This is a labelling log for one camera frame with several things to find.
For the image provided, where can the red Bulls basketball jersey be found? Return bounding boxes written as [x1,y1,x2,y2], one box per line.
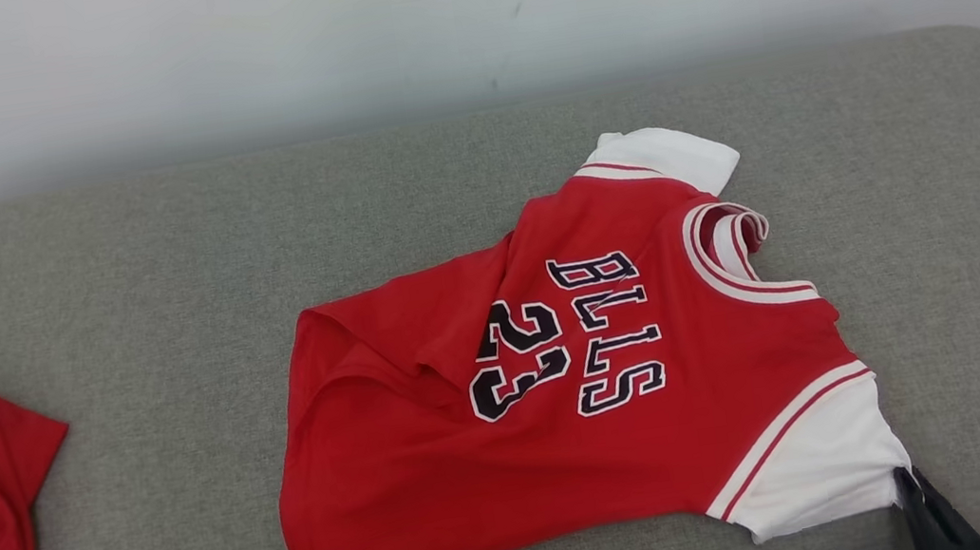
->
[233,97,925,550]

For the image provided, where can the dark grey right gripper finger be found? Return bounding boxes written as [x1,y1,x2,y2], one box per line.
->
[892,461,956,550]
[913,461,980,550]

